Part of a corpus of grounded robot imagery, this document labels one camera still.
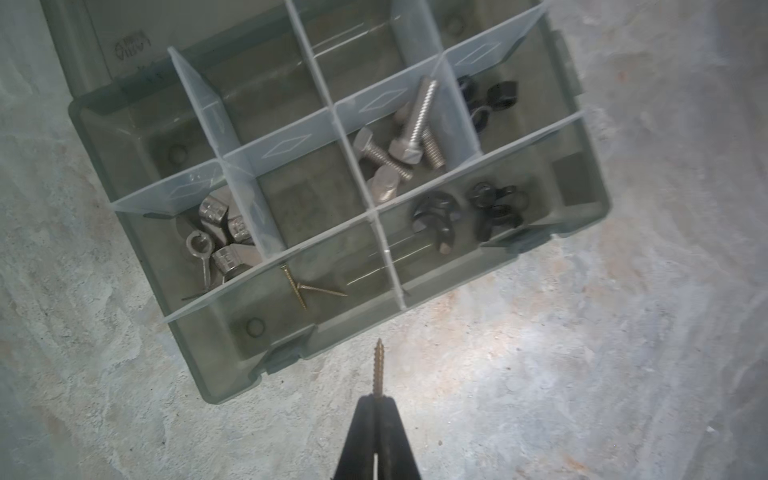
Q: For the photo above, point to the green plastic organizer box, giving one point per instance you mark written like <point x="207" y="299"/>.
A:
<point x="261" y="101"/>

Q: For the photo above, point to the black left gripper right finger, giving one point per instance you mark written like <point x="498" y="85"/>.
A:
<point x="396" y="460"/>

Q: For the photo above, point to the small brass screw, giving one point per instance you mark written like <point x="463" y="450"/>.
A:
<point x="294" y="286"/>
<point x="321" y="290"/>
<point x="378" y="369"/>

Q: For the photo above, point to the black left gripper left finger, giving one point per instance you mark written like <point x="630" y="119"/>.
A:
<point x="356" y="461"/>

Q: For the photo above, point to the silver eye bolt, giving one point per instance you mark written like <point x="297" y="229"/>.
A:
<point x="201" y="246"/>

